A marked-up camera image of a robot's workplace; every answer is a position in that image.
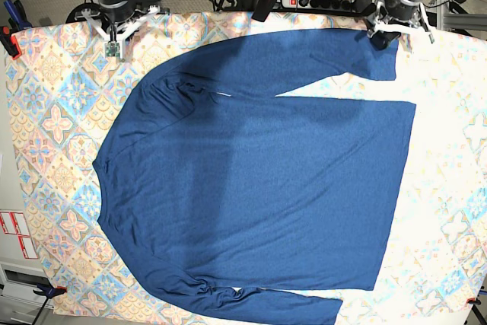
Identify black orange clamp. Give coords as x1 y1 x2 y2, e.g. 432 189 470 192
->
467 298 482 306
33 284 67 299

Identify black round base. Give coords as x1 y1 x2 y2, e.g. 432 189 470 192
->
65 3 101 24

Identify patterned tile tablecloth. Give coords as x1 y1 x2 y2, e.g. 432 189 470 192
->
1 12 486 324

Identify black orange clamp lower left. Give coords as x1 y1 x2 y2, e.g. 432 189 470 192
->
33 284 67 299

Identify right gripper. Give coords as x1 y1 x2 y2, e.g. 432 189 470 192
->
75 0 170 40

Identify red white labels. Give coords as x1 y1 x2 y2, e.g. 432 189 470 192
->
1 211 39 260

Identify blue orange clamp upper left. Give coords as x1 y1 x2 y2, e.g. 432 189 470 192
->
1 0 32 60

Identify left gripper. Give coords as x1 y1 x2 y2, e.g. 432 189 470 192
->
364 0 434 50

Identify blue long-sleeve T-shirt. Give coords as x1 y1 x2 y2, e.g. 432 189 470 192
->
93 29 415 324

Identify black mount post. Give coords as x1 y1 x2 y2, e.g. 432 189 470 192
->
251 0 278 22

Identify black orange clamp lower right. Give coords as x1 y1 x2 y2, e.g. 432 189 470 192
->
467 298 482 306

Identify white power strip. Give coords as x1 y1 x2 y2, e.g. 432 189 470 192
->
280 0 355 12

